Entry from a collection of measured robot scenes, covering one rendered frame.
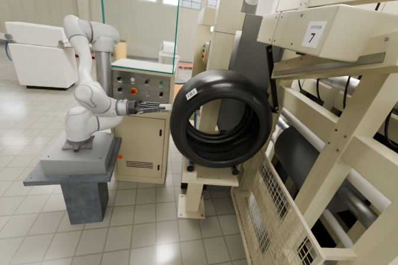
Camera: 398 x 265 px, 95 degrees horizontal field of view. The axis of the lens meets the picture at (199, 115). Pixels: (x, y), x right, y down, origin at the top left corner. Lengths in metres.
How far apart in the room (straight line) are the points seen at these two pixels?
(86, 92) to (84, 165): 0.68
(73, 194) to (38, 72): 3.49
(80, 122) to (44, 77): 3.51
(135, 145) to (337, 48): 1.73
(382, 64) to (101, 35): 1.38
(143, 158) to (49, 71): 3.30
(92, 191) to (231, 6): 1.65
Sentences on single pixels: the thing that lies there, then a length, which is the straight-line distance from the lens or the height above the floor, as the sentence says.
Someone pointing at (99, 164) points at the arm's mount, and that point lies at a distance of 1.45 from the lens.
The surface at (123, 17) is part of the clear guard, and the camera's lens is 1.63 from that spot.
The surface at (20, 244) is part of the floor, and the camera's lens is 2.17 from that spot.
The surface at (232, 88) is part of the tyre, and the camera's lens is 0.89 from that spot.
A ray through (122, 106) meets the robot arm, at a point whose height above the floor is 1.23.
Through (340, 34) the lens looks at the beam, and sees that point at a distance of 0.74.
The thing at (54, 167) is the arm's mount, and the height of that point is 0.72.
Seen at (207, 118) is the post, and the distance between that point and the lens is 1.36.
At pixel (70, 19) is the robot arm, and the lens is 1.44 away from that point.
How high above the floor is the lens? 1.67
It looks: 26 degrees down
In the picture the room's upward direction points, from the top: 9 degrees clockwise
